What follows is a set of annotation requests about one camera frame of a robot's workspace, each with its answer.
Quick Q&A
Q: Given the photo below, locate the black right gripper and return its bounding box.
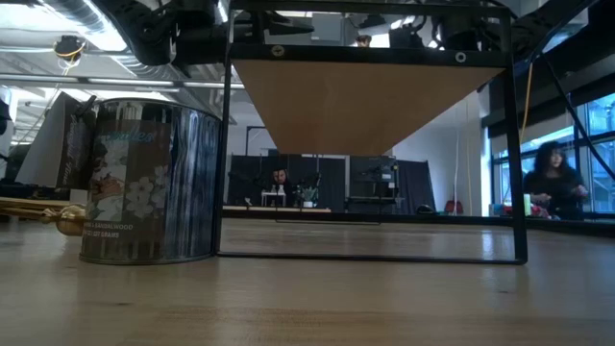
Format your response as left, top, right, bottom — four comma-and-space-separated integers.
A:
388, 12, 509, 50

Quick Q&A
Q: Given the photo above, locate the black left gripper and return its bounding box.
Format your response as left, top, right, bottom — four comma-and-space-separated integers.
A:
172, 12, 314, 66

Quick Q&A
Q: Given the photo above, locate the floral label candle tin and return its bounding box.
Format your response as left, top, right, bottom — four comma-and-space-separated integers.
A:
13, 91, 222, 265

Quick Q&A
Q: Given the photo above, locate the black curtain partition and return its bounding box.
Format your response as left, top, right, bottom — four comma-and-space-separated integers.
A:
226, 153, 436, 215

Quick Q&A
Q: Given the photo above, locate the person at far desk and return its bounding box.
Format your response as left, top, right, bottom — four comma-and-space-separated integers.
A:
268, 167, 297, 208

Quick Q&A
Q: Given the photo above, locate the black equipment rack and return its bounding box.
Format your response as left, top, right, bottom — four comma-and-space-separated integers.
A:
359, 153, 401, 212

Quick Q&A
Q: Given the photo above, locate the distant potted plant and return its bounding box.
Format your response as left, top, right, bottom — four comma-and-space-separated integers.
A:
301, 185, 319, 209

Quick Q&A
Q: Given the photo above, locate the person by window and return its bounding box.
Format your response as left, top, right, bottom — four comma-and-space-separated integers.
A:
522, 140, 590, 220

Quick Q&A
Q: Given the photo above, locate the far wooden desk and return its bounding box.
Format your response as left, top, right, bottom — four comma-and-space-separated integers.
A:
221, 205, 332, 214

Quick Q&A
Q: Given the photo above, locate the black yellow ceiling device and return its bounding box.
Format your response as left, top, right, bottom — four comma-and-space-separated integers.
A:
53, 34, 87, 62

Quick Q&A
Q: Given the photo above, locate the dark computer monitor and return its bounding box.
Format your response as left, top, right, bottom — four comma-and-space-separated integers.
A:
3, 143, 28, 180

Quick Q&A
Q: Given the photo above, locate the wooden shelf riser black frame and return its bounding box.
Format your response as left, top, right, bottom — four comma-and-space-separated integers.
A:
210, 0, 529, 265

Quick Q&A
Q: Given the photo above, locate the small white frame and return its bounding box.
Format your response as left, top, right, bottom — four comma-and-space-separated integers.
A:
261, 191, 287, 208

